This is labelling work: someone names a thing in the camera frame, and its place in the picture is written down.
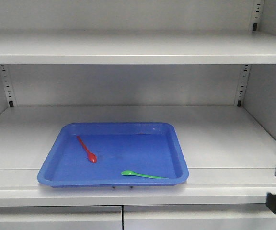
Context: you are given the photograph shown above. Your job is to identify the green plastic spoon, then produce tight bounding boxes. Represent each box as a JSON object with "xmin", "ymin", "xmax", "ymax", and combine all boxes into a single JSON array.
[{"xmin": 119, "ymin": 170, "xmax": 168, "ymax": 179}]

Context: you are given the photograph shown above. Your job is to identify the red plastic spoon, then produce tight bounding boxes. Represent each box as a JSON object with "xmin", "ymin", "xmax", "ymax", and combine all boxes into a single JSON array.
[{"xmin": 76, "ymin": 136, "xmax": 97, "ymax": 163}]

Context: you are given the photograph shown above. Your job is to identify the lower cabinet doors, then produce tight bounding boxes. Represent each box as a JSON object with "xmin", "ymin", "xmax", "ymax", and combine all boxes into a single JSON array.
[{"xmin": 0, "ymin": 204, "xmax": 276, "ymax": 230}]

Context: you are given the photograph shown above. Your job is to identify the grey storage cabinet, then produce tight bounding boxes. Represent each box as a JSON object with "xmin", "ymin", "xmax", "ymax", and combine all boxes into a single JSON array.
[{"xmin": 0, "ymin": 0, "xmax": 276, "ymax": 230}]

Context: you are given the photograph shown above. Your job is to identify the upper cabinet shelf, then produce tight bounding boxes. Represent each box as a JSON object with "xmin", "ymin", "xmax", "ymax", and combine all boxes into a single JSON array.
[{"xmin": 0, "ymin": 30, "xmax": 276, "ymax": 65}]

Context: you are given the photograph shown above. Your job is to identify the blue plastic tray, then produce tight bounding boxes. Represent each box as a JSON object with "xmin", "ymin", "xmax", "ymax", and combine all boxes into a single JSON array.
[{"xmin": 37, "ymin": 123, "xmax": 189, "ymax": 187}]

